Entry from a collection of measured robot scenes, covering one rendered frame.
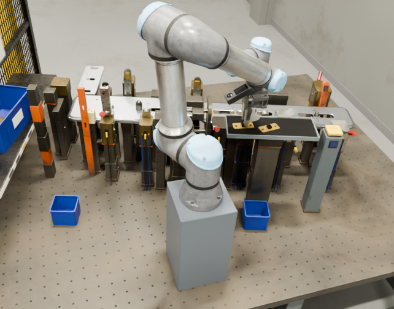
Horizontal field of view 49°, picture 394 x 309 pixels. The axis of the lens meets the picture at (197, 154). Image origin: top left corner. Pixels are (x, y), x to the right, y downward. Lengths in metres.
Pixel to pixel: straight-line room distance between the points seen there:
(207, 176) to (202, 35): 0.47
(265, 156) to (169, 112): 0.61
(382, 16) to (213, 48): 3.01
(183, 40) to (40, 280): 1.13
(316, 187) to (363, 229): 0.30
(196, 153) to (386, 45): 2.87
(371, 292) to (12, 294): 1.96
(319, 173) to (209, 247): 0.64
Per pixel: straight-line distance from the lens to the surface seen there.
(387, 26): 4.00
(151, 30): 1.20
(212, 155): 1.35
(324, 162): 1.91
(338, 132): 1.85
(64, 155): 2.32
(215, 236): 1.55
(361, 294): 2.81
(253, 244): 1.92
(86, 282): 1.80
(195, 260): 1.62
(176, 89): 1.31
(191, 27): 1.13
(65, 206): 2.06
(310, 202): 2.07
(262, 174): 1.90
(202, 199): 1.44
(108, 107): 1.95
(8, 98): 2.13
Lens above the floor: 2.18
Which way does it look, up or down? 40 degrees down
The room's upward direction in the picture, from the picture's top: 4 degrees clockwise
